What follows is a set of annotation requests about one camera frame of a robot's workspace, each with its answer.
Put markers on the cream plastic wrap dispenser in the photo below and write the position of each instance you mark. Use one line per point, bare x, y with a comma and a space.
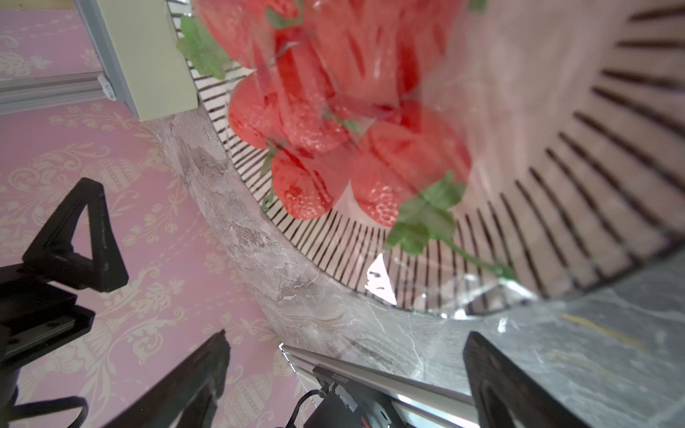
135, 42

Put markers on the red strawberry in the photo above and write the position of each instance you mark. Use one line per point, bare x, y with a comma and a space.
309, 185

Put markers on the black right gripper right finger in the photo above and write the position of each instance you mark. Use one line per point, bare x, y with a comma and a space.
505, 395

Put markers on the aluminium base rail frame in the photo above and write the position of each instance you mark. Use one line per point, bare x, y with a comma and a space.
350, 395

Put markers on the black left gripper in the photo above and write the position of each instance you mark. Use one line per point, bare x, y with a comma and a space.
37, 317

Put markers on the glass plate of strawberries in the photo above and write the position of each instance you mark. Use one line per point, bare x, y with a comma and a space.
456, 158

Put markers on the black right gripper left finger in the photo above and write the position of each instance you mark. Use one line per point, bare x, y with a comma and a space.
188, 396

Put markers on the aluminium corner rail left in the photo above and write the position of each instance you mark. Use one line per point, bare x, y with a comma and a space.
32, 94

